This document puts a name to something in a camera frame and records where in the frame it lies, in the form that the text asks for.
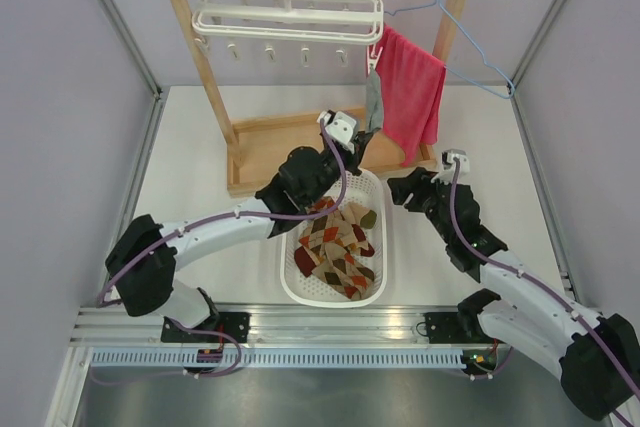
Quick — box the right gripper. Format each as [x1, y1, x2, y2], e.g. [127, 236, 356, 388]
[387, 166, 455, 244]

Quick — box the grey sock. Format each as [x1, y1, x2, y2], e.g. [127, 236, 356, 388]
[365, 70, 384, 133]

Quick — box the beige striped sock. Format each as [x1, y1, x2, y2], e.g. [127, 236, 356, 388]
[353, 237, 375, 258]
[294, 202, 377, 277]

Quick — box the argyle sock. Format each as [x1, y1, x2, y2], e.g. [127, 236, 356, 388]
[299, 209, 358, 258]
[312, 242, 376, 301]

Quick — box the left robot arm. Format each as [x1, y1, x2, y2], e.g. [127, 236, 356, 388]
[105, 129, 372, 342]

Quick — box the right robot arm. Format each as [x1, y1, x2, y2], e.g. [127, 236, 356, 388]
[387, 168, 639, 421]

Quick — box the white clip sock hanger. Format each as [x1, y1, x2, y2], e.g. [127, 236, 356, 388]
[191, 0, 384, 47]

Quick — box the white perforated plastic basket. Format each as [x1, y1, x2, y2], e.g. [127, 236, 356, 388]
[280, 170, 388, 308]

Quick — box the pink towel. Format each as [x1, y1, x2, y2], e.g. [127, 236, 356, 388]
[376, 25, 446, 167]

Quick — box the wooden clothes rack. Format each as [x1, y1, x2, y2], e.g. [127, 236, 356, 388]
[170, 0, 466, 197]

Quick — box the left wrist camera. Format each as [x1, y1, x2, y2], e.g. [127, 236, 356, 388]
[317, 110, 359, 153]

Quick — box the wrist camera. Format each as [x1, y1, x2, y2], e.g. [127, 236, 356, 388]
[431, 149, 470, 184]
[317, 110, 359, 153]

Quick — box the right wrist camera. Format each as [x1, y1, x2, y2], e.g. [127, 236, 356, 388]
[431, 149, 470, 184]

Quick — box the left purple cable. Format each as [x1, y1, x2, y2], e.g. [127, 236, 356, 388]
[89, 119, 349, 387]

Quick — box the purple cable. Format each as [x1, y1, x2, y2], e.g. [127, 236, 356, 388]
[449, 161, 640, 426]
[89, 119, 349, 387]

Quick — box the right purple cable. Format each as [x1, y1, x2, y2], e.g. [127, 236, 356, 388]
[449, 161, 640, 426]

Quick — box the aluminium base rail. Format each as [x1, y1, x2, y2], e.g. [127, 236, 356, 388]
[70, 303, 493, 349]

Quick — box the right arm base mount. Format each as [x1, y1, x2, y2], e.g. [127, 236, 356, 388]
[415, 289, 514, 381]

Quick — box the blue wire hanger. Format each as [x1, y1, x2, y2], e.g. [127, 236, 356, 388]
[389, 0, 516, 100]

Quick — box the white slotted cable duct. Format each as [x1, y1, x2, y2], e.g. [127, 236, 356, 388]
[91, 348, 466, 369]

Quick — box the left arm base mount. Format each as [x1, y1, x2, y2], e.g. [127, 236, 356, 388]
[161, 287, 250, 345]

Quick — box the right aluminium frame post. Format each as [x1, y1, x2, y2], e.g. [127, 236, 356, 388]
[509, 0, 569, 96]

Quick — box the aluminium frame post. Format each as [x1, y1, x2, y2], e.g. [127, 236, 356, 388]
[509, 0, 569, 96]
[97, 0, 162, 100]

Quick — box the left aluminium frame post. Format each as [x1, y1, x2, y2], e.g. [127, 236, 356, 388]
[97, 0, 162, 100]

